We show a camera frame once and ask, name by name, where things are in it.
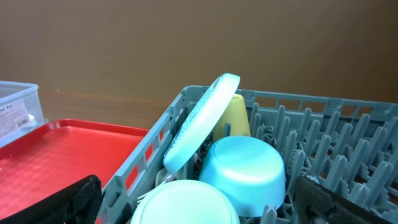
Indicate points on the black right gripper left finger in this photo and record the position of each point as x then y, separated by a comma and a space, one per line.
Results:
79, 203

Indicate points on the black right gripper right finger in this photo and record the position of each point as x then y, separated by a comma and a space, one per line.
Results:
314, 203

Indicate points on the light blue bowl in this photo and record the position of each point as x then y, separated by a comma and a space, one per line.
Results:
250, 172

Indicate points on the white plastic fork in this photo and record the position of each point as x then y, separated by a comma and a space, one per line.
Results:
160, 179

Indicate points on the green bowl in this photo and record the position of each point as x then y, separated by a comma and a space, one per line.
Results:
185, 202

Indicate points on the yellow plastic cup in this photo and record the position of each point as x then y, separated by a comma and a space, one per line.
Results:
236, 115

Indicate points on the light blue plate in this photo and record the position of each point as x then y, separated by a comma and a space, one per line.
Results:
200, 122

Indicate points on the grey dishwasher rack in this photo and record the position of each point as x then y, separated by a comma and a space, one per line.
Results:
348, 146

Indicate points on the red plastic tray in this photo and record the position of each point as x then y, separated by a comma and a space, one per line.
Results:
60, 153

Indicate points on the clear plastic bin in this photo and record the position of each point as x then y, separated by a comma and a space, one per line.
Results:
21, 111

